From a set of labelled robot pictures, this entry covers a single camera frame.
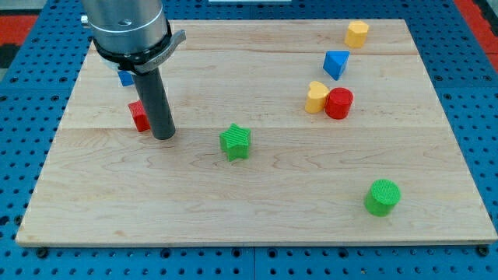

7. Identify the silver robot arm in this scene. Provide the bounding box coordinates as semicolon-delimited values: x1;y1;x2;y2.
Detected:
82;0;186;75

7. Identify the green star block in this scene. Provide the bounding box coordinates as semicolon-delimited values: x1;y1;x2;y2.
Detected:
219;123;251;161

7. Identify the red star block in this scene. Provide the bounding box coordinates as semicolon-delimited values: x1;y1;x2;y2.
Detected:
128;100;150;132

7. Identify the light wooden board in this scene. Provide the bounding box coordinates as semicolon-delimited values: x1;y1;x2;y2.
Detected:
16;19;497;247

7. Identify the yellow heart block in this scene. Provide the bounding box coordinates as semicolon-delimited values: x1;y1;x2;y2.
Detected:
304;81;329;114

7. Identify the red cylinder block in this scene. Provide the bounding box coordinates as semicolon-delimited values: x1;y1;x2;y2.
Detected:
324;87;354;120

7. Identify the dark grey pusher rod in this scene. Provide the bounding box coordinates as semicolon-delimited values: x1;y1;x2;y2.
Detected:
132;68;176;140

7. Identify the blue triangle block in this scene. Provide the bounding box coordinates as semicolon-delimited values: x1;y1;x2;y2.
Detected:
323;51;349;80

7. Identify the blue cube block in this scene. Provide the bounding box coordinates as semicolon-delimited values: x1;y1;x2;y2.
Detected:
117;71;134;87

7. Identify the green cylinder block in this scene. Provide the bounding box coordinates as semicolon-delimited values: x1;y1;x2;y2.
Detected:
363;179;402;217

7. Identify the yellow hexagon block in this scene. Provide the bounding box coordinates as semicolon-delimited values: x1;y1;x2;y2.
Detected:
344;20;370;48

